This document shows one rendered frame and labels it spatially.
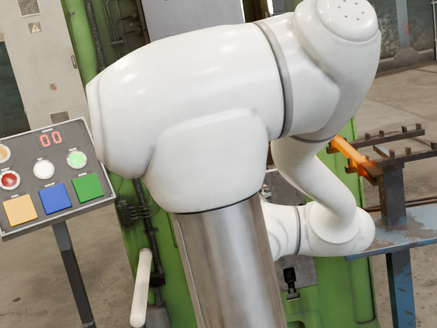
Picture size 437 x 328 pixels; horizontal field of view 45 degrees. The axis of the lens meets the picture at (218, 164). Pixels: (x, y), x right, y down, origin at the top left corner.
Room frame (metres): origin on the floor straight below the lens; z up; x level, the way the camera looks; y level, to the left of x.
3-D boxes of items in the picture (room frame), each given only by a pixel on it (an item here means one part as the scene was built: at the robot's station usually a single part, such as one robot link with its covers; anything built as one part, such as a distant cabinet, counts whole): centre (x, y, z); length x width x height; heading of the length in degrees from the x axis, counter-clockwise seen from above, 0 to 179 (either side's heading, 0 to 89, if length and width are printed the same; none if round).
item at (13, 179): (1.47, 0.60, 1.09); 0.05 x 0.03 x 0.04; 91
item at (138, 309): (1.59, 0.33, 0.62); 0.44 x 0.05 x 0.05; 1
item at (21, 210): (1.43, 0.58, 1.01); 0.07 x 0.05 x 0.07; 116
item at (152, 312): (1.79, 0.35, 0.36); 0.09 x 0.07 x 0.12; 91
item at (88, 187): (1.52, 0.40, 1.01); 0.07 x 0.05 x 0.07; 116
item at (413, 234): (1.51, -0.51, 0.70); 0.40 x 0.30 x 0.02; 90
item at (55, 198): (1.48, 0.49, 1.01); 0.07 x 0.05 x 0.07; 116
